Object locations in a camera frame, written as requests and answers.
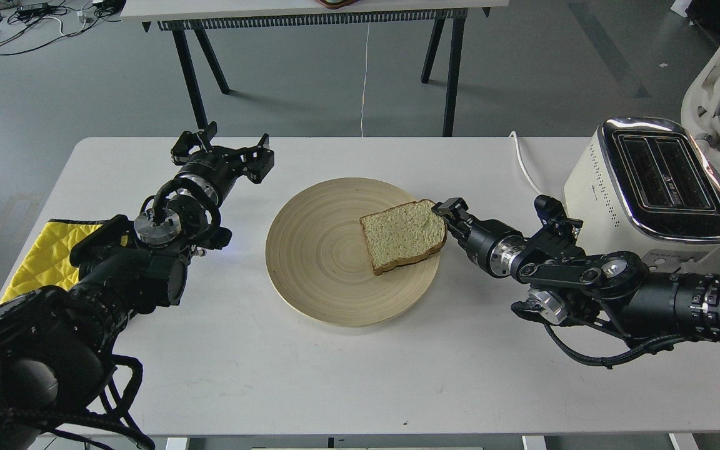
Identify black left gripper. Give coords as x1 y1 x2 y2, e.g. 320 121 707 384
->
171 121 274 203

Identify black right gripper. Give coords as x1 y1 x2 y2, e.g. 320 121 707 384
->
431 197 526 278

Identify slice of bread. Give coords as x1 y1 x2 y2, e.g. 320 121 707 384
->
359 199 448 276

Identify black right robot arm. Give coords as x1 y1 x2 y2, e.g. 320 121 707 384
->
432 196 720 369

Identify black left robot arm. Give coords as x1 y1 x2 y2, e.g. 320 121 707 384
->
0 122 274 449

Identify cream chrome toaster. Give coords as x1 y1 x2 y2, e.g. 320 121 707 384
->
564 117 720 273

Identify round wooden plate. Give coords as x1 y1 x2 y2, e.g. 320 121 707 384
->
265 177 440 327

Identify white table with black legs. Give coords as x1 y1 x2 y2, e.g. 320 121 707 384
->
119 1 509 137

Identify brown object on back table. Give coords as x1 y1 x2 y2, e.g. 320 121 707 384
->
316 0 356 9

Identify yellow quilted cloth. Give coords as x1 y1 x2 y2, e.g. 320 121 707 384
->
0 219 107 304

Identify white toaster power cable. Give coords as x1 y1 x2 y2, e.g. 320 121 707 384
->
361 22 543 196

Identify power strips and floor cables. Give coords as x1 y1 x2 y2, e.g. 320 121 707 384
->
0 0 127 63

